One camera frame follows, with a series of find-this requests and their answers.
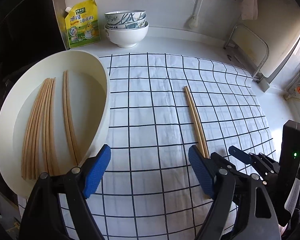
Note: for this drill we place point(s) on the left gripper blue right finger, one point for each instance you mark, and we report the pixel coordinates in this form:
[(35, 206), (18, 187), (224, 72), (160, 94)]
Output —
[(200, 170)]

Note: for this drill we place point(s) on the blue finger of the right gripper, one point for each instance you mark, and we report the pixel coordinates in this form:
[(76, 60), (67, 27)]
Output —
[(240, 155), (221, 166)]

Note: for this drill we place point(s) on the yellow seasoning pouch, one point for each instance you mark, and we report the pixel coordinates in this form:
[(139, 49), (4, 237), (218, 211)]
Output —
[(82, 26)]

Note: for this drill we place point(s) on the wooden chopstick eight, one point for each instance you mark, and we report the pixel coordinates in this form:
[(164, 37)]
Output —
[(74, 140)]

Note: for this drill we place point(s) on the wooden chopstick five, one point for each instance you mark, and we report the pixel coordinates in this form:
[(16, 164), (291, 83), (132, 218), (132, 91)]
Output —
[(48, 167)]

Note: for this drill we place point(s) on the pink hanging rag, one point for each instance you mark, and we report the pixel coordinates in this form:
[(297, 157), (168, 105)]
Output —
[(249, 9)]

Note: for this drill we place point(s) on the wooden chopstick nine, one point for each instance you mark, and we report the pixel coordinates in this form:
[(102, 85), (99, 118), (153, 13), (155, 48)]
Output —
[(195, 123)]

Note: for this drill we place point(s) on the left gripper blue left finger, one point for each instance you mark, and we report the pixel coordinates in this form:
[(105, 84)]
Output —
[(94, 169)]

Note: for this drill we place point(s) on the middle patterned bowl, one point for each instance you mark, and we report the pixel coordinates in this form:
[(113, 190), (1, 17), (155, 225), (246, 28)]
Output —
[(134, 25)]

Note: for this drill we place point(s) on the bottom white bowl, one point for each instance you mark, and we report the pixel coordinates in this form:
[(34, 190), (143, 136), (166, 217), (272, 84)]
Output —
[(126, 38)]

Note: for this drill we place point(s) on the patterned bowl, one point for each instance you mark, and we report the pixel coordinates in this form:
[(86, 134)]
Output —
[(124, 16), (134, 25)]

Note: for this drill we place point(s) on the wooden chopstick ten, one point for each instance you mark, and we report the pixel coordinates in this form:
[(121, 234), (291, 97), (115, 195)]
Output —
[(200, 128)]

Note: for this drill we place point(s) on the round cream tray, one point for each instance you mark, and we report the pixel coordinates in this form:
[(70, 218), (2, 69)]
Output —
[(89, 89)]

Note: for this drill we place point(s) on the wooden chopstick four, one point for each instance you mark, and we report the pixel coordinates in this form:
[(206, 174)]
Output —
[(37, 132)]

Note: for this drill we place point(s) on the wooden chopstick six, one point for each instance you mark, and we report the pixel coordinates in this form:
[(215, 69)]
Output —
[(52, 159)]

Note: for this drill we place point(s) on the cutting board in rack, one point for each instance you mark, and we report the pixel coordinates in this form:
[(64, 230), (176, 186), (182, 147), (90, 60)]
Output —
[(272, 71)]

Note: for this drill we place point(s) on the white black grid cloth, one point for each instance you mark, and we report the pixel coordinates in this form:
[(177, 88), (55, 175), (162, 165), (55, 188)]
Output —
[(149, 190)]

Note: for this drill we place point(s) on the wooden chopstick two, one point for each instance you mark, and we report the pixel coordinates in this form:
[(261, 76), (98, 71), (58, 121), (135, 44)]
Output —
[(26, 152)]

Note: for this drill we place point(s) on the wooden chopstick three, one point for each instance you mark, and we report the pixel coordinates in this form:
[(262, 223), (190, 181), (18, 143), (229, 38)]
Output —
[(28, 164)]

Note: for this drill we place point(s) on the top patterned bowl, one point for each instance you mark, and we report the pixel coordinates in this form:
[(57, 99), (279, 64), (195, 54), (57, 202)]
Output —
[(124, 16)]

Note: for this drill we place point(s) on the white long-handled brush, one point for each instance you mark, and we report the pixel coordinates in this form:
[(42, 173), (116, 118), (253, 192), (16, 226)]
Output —
[(193, 21)]

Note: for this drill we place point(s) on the wooden chopstick seven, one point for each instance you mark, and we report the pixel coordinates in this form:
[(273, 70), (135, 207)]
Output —
[(66, 119)]

